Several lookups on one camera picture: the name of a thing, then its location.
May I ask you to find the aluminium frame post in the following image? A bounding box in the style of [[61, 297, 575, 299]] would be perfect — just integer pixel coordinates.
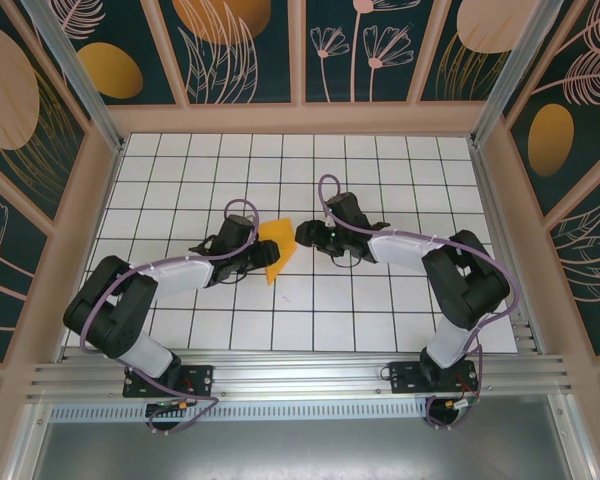
[[19, 0, 127, 155], [469, 0, 581, 149]]

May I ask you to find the aluminium table side rail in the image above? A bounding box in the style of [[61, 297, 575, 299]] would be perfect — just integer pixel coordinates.
[[468, 142, 539, 354]]

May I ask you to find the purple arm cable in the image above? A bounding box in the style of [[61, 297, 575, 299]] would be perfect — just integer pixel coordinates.
[[79, 198, 261, 437], [317, 173, 519, 432]]

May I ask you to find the perforated metal cable tray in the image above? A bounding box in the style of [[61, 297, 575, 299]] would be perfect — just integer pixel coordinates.
[[49, 403, 431, 422]]

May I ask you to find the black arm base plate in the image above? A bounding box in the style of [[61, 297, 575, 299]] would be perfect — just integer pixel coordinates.
[[388, 360, 479, 396], [122, 363, 215, 399]]

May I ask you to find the aluminium mounting rail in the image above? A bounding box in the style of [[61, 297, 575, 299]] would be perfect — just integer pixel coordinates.
[[25, 347, 577, 402]]

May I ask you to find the yellow cloth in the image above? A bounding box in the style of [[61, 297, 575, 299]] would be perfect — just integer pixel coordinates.
[[257, 217, 300, 287]]

